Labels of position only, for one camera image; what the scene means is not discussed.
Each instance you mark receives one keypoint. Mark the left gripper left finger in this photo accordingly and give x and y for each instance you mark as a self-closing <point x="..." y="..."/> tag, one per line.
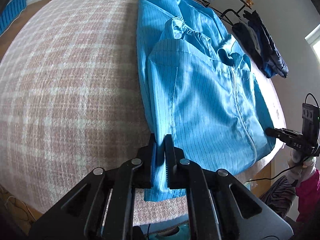
<point x="111" y="209"/>

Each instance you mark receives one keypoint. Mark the pink plaid bed blanket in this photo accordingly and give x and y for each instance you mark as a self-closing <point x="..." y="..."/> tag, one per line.
<point x="70" y="98"/>

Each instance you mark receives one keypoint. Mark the blue slatted plastic crate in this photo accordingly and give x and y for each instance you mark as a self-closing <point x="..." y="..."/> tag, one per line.
<point x="11" y="12"/>

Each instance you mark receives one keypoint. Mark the grey striped trousers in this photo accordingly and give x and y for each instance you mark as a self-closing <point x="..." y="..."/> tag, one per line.
<point x="280" y="196"/>

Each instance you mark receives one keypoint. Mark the white framed window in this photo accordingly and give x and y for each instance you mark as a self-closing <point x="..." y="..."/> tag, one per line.
<point x="313" y="39"/>

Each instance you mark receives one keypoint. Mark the stack of dark folded clothes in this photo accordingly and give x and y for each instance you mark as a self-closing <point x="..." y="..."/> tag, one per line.
<point x="260" y="46"/>

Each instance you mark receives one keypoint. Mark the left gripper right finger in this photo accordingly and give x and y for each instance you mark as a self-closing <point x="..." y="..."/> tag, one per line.
<point x="183" y="173"/>

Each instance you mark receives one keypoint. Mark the right hand in white glove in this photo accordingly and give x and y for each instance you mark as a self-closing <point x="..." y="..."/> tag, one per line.
<point x="301" y="168"/>

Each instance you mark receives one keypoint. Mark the small teddy bear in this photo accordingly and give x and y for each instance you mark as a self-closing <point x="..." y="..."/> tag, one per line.
<point x="249" y="3"/>

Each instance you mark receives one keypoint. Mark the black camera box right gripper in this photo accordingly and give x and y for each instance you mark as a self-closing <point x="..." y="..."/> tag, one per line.
<point x="310" y="127"/>

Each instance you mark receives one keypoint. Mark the magenta sleeve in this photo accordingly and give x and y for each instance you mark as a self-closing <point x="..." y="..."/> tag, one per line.
<point x="308" y="197"/>

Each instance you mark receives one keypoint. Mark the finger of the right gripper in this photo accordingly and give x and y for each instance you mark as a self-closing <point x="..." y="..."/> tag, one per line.
<point x="271" y="131"/>

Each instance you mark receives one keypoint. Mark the light blue striped garment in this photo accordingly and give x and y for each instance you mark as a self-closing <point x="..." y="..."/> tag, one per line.
<point x="197" y="85"/>

